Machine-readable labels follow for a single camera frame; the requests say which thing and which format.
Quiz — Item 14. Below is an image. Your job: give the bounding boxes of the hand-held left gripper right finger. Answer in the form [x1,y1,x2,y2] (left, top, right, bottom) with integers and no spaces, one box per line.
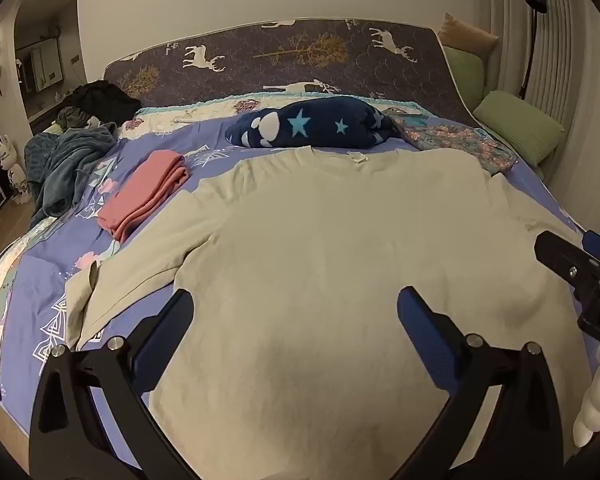
[396,286,578,480]

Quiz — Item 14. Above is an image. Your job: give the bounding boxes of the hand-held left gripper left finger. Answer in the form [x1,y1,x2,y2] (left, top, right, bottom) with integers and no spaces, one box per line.
[28,288,196,480]

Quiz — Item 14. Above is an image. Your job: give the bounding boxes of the beige sweatshirt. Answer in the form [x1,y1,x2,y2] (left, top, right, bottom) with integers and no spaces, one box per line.
[65,145,596,480]

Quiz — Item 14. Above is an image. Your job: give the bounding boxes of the dark clothes pile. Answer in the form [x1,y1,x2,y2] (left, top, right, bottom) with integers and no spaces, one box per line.
[55,80,142,128]

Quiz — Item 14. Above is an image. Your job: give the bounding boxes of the person's right hand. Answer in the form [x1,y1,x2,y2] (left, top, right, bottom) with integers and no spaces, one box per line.
[572,345,600,448]

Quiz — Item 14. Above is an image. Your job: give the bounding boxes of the pink folded cloth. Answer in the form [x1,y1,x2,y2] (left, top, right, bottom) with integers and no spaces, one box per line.
[97,151,189,242]

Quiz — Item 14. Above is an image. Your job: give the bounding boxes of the large green pillow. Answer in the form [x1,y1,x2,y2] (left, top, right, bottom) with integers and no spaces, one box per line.
[472,91,566,167]

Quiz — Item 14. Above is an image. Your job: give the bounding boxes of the purple printed bed sheet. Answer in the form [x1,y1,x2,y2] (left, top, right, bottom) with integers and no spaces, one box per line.
[0,95,597,411]

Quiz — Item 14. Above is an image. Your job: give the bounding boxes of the floral green orange garment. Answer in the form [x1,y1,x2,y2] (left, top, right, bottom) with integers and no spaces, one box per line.
[390,110,518,177]

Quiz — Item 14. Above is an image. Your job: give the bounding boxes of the grey-blue blanket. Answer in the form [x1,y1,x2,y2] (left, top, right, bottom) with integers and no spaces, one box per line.
[24,122,118,218]

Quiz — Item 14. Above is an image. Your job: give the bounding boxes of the white pleated curtain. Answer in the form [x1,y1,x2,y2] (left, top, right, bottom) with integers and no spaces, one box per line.
[500,0,600,126]

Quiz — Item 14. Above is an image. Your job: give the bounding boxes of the small green pillow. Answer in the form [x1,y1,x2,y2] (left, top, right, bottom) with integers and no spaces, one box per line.
[442,46,486,111]

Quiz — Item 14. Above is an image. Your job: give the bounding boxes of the navy star print blanket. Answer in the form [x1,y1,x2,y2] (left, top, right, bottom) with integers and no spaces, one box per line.
[224,96,403,150]

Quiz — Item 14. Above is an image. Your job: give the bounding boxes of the white cat figurine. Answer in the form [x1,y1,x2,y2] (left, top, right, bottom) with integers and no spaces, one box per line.
[0,135,31,206]

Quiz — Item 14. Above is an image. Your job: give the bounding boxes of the beige pillow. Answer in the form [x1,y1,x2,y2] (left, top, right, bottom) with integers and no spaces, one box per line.
[437,12,499,58]

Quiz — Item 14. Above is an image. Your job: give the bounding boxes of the deer print dark mattress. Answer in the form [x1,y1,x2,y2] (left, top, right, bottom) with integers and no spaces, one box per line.
[102,17,481,126]

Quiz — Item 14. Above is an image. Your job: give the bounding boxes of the white cabinet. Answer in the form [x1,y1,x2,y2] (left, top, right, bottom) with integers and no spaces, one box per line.
[17,40,63,93]

